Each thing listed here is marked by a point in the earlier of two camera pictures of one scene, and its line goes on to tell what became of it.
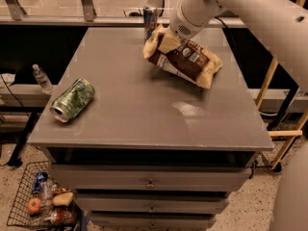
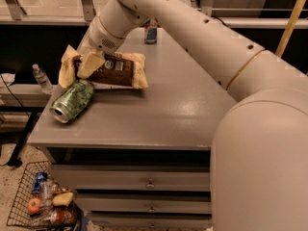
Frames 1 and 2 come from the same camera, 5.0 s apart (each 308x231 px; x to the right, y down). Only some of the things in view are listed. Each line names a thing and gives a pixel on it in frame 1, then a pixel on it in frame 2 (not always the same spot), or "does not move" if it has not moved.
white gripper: (180, 27) -> (102, 38)
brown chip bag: (189, 61) -> (121, 70)
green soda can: (72, 100) does not move
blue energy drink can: (150, 18) does not move
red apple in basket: (34, 205) does not move
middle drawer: (151, 202) does not move
